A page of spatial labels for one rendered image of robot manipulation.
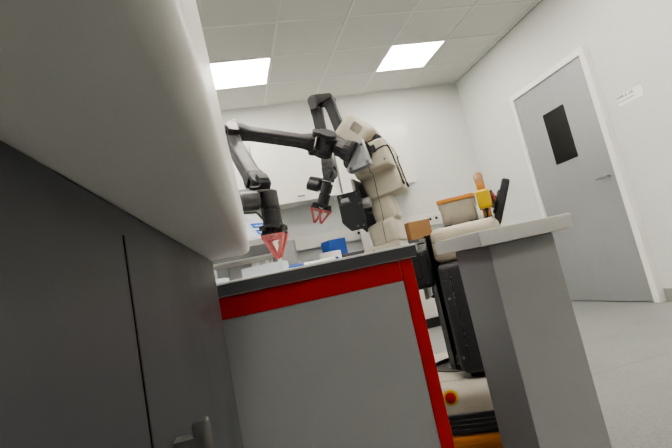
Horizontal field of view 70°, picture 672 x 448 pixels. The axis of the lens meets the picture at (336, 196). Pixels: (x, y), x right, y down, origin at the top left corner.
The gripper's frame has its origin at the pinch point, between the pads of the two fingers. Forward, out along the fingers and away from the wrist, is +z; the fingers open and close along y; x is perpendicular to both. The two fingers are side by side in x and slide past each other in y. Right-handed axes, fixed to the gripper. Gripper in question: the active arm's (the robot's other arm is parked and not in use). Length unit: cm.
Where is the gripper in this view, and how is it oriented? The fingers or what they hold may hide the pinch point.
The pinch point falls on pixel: (278, 256)
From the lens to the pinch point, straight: 143.8
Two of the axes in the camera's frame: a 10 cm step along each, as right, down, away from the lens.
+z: 1.9, 9.7, -1.7
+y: -1.1, -1.5, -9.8
